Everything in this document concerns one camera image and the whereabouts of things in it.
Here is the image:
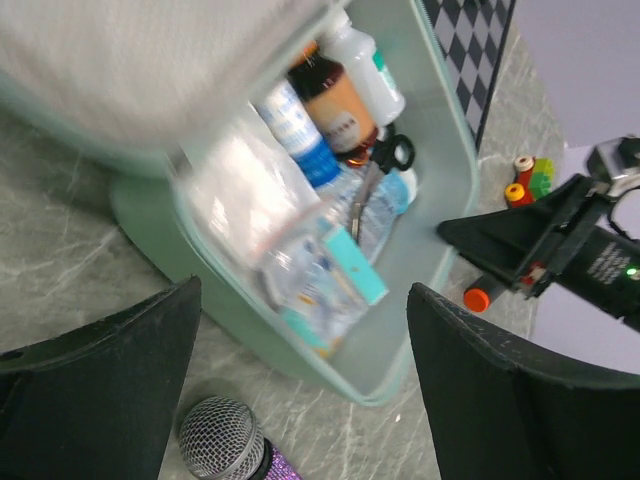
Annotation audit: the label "small zip bag swabs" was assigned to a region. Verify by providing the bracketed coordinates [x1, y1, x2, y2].
[257, 224, 388, 357]

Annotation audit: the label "blue white mask packet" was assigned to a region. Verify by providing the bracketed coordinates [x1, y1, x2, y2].
[316, 168, 418, 264]

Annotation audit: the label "small red bottle cap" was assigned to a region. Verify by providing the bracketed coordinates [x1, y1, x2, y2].
[344, 149, 372, 169]

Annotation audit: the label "black white chessboard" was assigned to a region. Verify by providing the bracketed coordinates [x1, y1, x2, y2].
[421, 0, 516, 147]

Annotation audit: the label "white gauze pad packet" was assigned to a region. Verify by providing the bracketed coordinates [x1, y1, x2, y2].
[180, 110, 319, 269]

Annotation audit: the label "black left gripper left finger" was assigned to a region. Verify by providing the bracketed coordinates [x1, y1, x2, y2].
[1, 277, 201, 479]

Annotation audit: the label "blue white bandage roll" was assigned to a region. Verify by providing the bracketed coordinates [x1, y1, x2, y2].
[254, 79, 341, 189]

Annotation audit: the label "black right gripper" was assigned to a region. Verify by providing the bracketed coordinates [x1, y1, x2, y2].
[437, 137, 639, 330]

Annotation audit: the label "brown orange syrup bottle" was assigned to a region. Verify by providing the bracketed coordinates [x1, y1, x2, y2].
[288, 42, 378, 162]

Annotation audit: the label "black tube orange cap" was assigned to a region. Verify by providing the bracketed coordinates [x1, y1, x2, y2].
[463, 276, 505, 313]

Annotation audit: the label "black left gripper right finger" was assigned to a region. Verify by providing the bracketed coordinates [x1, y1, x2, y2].
[407, 283, 639, 479]

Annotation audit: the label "colourful toy block car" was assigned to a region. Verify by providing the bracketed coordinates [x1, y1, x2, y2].
[504, 156, 555, 208]

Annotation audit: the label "mint green medicine case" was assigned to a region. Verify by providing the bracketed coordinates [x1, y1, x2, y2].
[1, 1, 477, 406]

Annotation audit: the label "black binder clip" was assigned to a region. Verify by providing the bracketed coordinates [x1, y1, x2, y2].
[348, 134, 415, 244]

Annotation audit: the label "purple glitter microphone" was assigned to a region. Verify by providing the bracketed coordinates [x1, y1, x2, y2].
[178, 396, 301, 480]

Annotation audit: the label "white medicine bottle green label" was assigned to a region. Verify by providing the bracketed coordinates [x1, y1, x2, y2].
[318, 9, 406, 127]

